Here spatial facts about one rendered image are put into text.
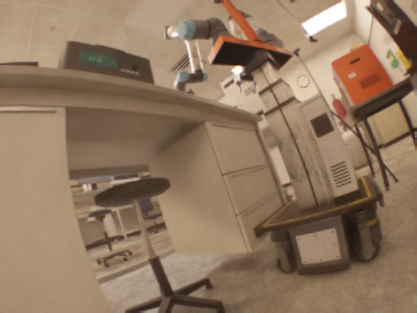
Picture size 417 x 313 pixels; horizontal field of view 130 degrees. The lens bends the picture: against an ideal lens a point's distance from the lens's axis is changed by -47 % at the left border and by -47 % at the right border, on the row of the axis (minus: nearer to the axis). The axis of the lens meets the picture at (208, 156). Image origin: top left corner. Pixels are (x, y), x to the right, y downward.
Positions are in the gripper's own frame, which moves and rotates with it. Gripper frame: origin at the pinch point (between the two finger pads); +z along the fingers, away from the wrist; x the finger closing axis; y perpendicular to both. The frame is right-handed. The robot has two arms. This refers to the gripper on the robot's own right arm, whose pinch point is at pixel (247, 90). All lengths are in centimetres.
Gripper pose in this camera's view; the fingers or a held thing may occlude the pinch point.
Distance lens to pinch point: 152.1
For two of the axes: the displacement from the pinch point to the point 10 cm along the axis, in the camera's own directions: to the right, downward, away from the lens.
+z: 0.8, 9.8, 1.5
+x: 9.5, -1.2, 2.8
